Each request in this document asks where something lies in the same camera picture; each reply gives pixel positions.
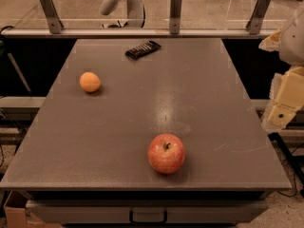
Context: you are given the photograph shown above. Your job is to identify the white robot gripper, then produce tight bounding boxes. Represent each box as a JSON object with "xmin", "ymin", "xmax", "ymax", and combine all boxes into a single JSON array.
[{"xmin": 258, "ymin": 7, "xmax": 304, "ymax": 133}]

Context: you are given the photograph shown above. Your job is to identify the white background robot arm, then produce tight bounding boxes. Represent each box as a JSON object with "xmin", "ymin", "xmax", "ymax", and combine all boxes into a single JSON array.
[{"xmin": 100, "ymin": 0, "xmax": 304, "ymax": 132}]

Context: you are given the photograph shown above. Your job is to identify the red apple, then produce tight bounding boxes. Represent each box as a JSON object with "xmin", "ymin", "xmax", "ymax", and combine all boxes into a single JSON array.
[{"xmin": 147, "ymin": 133, "xmax": 186, "ymax": 175}]

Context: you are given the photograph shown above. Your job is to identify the black snack bar wrapper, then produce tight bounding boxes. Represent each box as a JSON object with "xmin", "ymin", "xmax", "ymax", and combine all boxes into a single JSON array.
[{"xmin": 125, "ymin": 41, "xmax": 162, "ymax": 60}]

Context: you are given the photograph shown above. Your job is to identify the orange fruit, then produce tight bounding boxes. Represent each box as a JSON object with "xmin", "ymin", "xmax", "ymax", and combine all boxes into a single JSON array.
[{"xmin": 79, "ymin": 72, "xmax": 101, "ymax": 93}]

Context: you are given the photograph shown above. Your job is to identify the grey drawer under table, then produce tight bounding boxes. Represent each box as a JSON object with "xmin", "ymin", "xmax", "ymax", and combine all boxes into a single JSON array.
[{"xmin": 26, "ymin": 199, "xmax": 268, "ymax": 225}]

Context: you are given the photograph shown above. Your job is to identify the cardboard box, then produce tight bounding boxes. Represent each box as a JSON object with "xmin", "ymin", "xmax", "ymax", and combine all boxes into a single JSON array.
[{"xmin": 4, "ymin": 191, "xmax": 62, "ymax": 228}]

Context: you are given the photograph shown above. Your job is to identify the right metal barrier bracket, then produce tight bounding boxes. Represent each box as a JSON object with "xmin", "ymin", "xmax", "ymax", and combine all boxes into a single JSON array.
[{"xmin": 246, "ymin": 0, "xmax": 272, "ymax": 35}]

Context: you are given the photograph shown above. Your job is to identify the metal barrier bracket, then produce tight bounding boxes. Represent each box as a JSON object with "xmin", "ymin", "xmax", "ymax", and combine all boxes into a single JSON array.
[
  {"xmin": 39, "ymin": 0, "xmax": 64, "ymax": 34},
  {"xmin": 169, "ymin": 0, "xmax": 182, "ymax": 34},
  {"xmin": 246, "ymin": 0, "xmax": 272, "ymax": 35}
]

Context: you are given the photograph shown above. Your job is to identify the black floor cable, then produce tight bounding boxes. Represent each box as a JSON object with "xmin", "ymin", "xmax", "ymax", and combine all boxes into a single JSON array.
[{"xmin": 276, "ymin": 142, "xmax": 304, "ymax": 199}]

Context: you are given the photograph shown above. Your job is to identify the middle metal barrier bracket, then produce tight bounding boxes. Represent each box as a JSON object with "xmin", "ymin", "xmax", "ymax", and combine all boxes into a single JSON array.
[{"xmin": 169, "ymin": 0, "xmax": 182, "ymax": 34}]

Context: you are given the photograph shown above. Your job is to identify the metal barrier rail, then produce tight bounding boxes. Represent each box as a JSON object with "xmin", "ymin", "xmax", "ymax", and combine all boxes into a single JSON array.
[{"xmin": 1, "ymin": 28, "xmax": 275, "ymax": 39}]

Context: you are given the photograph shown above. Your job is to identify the left metal barrier bracket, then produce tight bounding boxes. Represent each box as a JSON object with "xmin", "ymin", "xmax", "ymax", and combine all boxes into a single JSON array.
[{"xmin": 39, "ymin": 0, "xmax": 64, "ymax": 34}]

